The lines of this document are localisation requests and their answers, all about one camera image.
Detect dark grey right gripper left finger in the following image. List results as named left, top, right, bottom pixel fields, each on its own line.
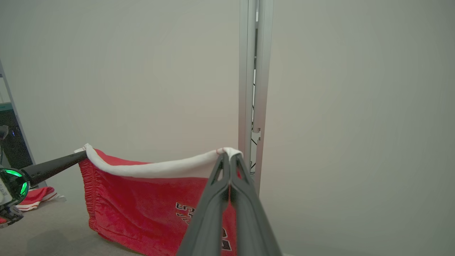
left=177, top=153, right=230, bottom=256

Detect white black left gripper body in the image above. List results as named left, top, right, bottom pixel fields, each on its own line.
left=0, top=167, right=31, bottom=228

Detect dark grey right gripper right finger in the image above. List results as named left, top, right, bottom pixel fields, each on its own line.
left=230, top=154, right=283, bottom=256

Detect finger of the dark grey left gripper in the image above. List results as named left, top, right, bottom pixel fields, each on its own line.
left=21, top=151, right=88, bottom=187

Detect red shirt with white sleeves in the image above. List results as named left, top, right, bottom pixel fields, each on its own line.
left=16, top=186, right=66, bottom=212

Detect red shorts with black lettering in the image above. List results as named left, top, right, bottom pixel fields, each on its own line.
left=74, top=143, right=257, bottom=256

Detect black computer case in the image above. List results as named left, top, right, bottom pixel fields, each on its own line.
left=0, top=102, right=34, bottom=171

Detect grey fabric work surface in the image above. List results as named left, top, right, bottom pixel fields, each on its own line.
left=0, top=192, right=144, bottom=256

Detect aluminium double profile post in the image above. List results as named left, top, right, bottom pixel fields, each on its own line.
left=239, top=0, right=274, bottom=197

